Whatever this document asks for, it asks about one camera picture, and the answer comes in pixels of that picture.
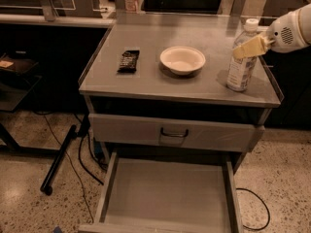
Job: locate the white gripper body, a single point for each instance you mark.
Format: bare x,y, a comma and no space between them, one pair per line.
284,32

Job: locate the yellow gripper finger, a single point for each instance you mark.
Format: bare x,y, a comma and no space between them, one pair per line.
256,46

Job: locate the clear plastic water bottle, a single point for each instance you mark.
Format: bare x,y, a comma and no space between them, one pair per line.
240,70

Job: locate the grey cabinet counter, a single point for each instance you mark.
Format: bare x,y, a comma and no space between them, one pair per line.
151,35

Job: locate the grey top drawer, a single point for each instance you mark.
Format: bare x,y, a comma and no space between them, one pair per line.
203,135

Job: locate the open grey middle drawer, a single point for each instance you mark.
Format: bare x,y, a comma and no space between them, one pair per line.
145,195

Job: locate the white paper bowl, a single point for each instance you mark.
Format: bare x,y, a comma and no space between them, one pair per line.
182,60

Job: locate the dark snack bar wrapper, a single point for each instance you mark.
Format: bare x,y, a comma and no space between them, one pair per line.
129,61

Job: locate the dark side table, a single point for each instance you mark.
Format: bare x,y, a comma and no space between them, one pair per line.
17,79

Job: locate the black stand leg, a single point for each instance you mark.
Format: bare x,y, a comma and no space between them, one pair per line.
46,186

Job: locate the black drawer handle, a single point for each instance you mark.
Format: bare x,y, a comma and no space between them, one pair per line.
174,135

